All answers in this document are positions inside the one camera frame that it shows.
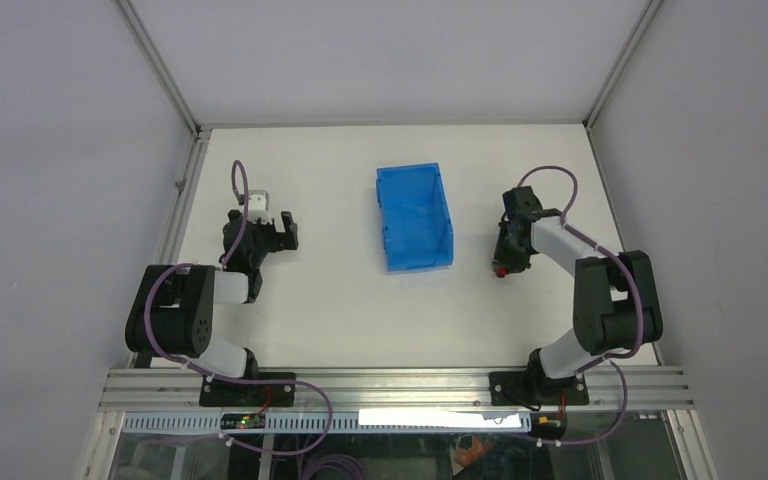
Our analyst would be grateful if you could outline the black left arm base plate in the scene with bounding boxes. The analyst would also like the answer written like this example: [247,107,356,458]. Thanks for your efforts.
[198,371,296,408]

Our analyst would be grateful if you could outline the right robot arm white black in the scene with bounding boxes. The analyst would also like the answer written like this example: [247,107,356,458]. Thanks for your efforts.
[488,186,663,411]

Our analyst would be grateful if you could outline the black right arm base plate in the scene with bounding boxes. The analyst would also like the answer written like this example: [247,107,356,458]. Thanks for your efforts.
[488,370,590,409]

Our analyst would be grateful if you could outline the aluminium rail frame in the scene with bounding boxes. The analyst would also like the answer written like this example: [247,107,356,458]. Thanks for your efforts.
[98,366,696,412]

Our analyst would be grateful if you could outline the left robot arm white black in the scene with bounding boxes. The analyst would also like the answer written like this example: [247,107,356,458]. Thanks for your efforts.
[124,210,299,406]

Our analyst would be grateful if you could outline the orange object under table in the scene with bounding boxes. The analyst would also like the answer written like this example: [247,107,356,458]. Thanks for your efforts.
[451,434,495,468]

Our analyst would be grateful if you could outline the white slotted cable duct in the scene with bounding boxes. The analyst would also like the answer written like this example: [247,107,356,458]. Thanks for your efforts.
[123,409,531,435]

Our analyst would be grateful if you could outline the blue plastic bin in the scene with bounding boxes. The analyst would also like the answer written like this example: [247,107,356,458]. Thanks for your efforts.
[376,163,454,273]

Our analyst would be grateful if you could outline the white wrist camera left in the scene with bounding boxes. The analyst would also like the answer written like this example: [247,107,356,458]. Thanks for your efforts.
[245,190,273,224]

